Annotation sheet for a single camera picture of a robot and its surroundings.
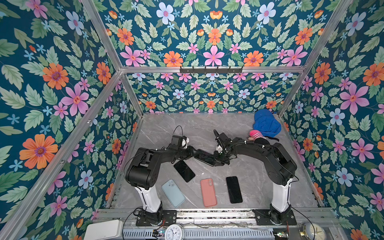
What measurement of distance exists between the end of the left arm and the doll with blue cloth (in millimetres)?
439

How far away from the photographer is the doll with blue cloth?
1.03m

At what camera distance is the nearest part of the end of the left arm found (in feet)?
2.62
